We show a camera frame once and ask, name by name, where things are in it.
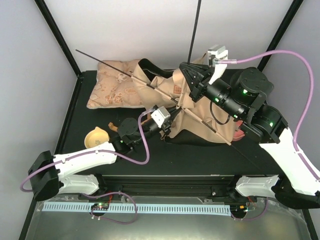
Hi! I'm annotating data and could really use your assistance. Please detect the black frame post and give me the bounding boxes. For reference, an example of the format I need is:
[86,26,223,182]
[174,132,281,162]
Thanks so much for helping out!
[254,0,305,76]
[34,0,82,77]

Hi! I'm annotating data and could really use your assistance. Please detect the wooden bowl stand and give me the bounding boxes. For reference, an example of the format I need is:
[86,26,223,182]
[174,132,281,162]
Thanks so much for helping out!
[108,122,118,132]

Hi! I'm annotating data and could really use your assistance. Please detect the left black frame post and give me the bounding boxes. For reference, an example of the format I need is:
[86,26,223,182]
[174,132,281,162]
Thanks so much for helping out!
[34,0,82,77]

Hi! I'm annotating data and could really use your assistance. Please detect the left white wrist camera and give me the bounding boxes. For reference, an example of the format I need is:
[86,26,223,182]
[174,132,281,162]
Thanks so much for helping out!
[151,106,170,128]

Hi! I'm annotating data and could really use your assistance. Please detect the light blue slotted cable duct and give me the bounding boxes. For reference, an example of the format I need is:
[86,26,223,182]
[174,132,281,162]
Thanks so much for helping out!
[42,202,231,217]

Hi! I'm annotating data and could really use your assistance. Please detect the beige fabric pet tent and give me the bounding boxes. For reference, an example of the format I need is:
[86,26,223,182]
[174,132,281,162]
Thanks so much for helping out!
[132,58,236,144]

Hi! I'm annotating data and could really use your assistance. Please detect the small green circuit board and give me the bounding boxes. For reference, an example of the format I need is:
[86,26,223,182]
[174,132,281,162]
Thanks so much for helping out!
[91,202,110,211]

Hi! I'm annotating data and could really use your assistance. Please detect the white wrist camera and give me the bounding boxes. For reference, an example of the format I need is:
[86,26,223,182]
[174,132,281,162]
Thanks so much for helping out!
[207,44,229,85]
[151,106,170,128]

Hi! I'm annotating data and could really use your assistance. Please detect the yellow pet bowl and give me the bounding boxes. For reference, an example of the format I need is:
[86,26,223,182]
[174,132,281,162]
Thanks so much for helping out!
[84,126,110,149]

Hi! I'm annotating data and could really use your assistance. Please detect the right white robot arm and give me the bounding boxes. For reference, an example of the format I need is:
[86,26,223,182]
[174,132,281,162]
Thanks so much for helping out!
[179,62,320,209]

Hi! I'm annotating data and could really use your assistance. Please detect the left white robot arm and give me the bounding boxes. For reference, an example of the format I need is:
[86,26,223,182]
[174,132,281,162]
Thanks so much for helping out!
[19,106,182,202]

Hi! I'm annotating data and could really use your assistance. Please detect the right black frame post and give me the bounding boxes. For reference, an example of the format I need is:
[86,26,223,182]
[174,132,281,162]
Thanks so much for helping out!
[254,0,305,76]

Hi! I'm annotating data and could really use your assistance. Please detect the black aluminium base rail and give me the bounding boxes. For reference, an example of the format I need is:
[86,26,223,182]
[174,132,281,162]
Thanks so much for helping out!
[62,174,301,203]

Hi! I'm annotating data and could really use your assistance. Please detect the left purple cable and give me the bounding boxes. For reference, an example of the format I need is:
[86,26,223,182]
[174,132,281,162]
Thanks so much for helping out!
[19,108,157,193]

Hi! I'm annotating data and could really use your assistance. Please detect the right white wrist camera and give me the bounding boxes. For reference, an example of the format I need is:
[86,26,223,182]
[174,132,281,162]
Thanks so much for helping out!
[207,44,229,85]

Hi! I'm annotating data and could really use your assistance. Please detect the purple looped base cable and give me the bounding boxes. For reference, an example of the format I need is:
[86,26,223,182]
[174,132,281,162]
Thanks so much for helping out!
[90,191,138,225]

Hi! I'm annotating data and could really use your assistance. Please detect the floral beige cushion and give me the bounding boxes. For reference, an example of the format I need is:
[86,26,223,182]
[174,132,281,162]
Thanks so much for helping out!
[86,59,143,110]

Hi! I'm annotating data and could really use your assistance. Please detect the pink pet bowl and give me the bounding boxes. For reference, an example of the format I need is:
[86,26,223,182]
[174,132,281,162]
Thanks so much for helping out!
[233,120,245,142]

